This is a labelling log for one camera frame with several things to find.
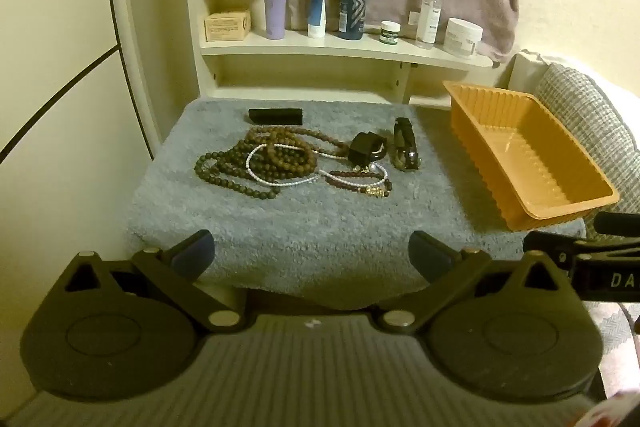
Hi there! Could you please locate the black wall cable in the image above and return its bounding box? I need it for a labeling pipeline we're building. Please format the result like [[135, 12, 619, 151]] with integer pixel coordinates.
[[0, 44, 121, 162]]

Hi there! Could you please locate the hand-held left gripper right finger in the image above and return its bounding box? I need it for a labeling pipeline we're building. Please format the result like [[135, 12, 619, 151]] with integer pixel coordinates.
[[377, 231, 562, 335]]

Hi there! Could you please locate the black rectangular case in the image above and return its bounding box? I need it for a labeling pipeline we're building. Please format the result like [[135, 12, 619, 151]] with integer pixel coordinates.
[[248, 108, 304, 126]]

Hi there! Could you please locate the orange plastic tray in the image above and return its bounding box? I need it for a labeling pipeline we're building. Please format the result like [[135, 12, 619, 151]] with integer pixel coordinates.
[[442, 80, 620, 232]]

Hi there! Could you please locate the grey checkered pillow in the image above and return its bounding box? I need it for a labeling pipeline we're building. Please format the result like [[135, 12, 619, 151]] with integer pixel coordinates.
[[530, 63, 640, 230]]

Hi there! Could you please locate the dark bead necklace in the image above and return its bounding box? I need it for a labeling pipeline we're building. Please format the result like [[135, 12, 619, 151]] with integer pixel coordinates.
[[194, 146, 282, 200]]

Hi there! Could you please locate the small cardboard box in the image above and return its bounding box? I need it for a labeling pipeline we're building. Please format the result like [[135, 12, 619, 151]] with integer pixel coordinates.
[[203, 10, 252, 42]]

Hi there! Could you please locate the white bead necklace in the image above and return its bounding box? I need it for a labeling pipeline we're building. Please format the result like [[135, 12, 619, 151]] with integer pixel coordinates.
[[246, 143, 388, 188]]

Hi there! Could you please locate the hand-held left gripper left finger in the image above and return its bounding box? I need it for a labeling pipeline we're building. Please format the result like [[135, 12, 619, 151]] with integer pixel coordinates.
[[62, 229, 248, 335]]

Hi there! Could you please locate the cream arched frame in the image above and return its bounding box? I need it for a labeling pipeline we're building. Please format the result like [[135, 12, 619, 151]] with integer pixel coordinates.
[[102, 0, 163, 158]]

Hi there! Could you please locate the grey fluffy mat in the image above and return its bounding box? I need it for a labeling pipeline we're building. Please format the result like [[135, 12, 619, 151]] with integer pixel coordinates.
[[125, 99, 586, 310]]

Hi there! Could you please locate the clear spray bottle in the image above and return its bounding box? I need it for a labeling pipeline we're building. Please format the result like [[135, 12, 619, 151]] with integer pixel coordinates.
[[415, 0, 443, 50]]

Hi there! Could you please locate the dark red bead bracelet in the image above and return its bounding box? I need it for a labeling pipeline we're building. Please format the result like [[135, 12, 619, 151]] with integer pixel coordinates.
[[322, 169, 393, 200]]

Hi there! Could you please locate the white pillow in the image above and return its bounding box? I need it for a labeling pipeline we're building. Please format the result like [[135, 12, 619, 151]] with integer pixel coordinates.
[[507, 49, 640, 108]]

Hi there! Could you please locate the pink striped cloth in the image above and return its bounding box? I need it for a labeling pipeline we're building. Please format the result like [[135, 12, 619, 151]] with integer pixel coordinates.
[[582, 299, 640, 408]]

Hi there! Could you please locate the white cream jar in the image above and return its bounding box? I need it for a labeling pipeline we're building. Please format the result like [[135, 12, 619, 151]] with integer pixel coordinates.
[[442, 18, 484, 58]]

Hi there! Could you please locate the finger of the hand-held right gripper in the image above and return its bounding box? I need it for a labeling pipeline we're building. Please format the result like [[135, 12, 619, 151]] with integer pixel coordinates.
[[522, 230, 588, 275], [593, 211, 640, 239]]

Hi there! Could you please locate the thin grey cable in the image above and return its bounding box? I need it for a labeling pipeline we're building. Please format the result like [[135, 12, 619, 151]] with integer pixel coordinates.
[[620, 303, 640, 335]]

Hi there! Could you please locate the brown bead necklace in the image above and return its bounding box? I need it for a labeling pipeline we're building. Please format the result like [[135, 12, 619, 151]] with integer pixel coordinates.
[[241, 127, 351, 174]]

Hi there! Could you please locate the purple tube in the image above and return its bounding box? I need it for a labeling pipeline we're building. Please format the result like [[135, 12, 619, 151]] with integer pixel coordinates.
[[263, 0, 289, 40]]

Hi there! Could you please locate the red and white packet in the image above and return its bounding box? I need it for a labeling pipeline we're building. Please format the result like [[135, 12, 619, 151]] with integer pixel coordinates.
[[575, 387, 640, 427]]

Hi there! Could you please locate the small green jar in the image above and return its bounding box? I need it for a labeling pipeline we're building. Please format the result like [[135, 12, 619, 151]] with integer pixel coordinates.
[[379, 21, 402, 45]]

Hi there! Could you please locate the cream shelf unit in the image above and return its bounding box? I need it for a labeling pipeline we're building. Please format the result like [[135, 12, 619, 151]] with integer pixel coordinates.
[[182, 0, 501, 108]]

